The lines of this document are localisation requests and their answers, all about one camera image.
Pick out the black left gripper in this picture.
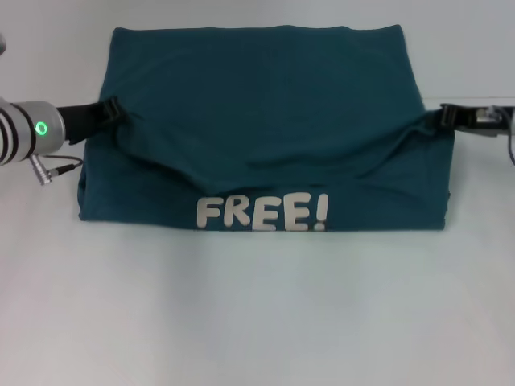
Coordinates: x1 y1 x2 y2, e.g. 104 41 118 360
55 96 126 146

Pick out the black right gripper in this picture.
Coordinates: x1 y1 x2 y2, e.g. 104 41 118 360
437 102 513 138

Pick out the blue short-sleeved shirt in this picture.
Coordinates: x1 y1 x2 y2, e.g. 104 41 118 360
76 24 456 234

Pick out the dark left arm cable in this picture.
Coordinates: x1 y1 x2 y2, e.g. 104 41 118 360
43 154 84 175

